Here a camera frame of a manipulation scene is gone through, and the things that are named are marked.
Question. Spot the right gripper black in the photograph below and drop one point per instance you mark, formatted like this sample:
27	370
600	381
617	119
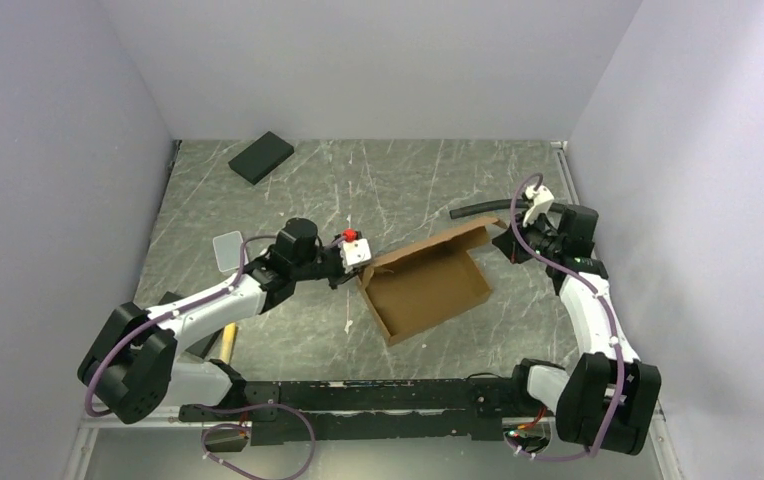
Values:
511	246

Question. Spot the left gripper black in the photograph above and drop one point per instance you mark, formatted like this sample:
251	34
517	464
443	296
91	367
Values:
341	275

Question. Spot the brown cardboard box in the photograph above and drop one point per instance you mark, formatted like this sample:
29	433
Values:
420	286

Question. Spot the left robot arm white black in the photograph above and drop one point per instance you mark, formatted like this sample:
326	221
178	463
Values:
133	366

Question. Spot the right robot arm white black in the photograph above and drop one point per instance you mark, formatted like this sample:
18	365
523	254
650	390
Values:
606	401

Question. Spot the black flat box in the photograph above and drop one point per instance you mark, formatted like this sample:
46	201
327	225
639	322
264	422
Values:
261	157

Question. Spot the black foam tube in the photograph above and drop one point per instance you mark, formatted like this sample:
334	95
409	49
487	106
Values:
497	205

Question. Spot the clear plastic lid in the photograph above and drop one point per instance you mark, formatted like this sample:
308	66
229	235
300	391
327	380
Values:
228	249

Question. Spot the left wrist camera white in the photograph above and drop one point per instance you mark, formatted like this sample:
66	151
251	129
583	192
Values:
354	249

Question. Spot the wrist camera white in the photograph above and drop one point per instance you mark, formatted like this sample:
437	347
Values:
354	249
541	200

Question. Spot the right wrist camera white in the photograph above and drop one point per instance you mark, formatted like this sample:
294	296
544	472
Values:
541	200

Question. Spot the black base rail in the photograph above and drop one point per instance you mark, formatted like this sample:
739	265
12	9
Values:
480	408

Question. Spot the aluminium frame rail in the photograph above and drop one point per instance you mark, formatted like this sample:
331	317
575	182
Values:
162	417

